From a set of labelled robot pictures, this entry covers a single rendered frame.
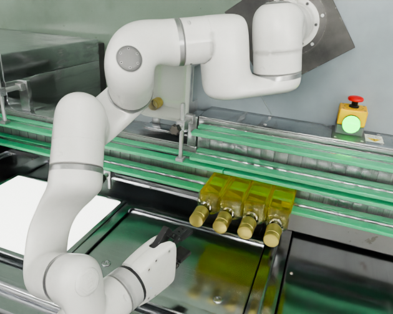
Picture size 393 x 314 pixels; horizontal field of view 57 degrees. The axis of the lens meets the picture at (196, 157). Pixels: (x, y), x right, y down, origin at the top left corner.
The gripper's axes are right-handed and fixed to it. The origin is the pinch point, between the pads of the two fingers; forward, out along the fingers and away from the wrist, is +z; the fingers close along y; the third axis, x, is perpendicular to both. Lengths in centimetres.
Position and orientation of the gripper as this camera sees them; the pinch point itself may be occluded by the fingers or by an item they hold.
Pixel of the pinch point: (181, 243)
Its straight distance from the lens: 78.1
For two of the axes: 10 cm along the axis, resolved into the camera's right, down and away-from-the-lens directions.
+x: -8.2, -2.9, 5.0
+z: 5.7, -3.0, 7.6
